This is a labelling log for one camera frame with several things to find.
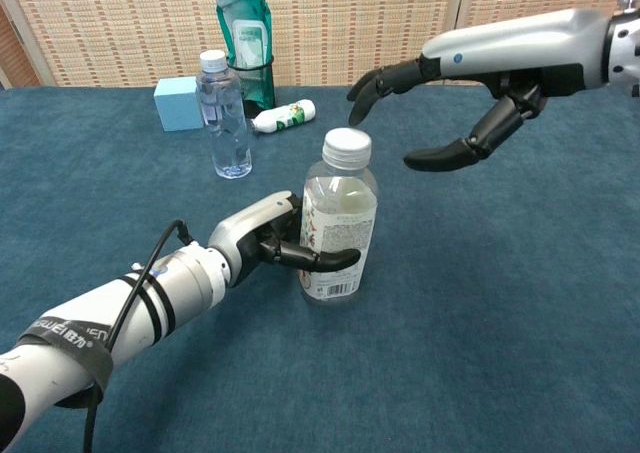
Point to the woven bamboo folding screen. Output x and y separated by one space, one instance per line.
350 23

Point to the labelled clear bottle white cap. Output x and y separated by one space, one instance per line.
345 213

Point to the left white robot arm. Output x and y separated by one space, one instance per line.
100 323

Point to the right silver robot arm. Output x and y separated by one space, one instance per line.
625 48

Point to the green wet wipes pack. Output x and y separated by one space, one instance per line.
247 28

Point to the light blue foam block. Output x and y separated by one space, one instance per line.
175 105

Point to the clear water bottle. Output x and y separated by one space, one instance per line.
225 123

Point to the small white green bottle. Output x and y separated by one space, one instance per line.
285 115

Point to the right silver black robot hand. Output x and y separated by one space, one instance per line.
510 48

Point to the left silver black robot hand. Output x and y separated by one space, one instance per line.
250 228

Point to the teal table cloth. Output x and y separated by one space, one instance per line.
450 298

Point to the black mesh pen holder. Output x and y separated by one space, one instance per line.
260 85

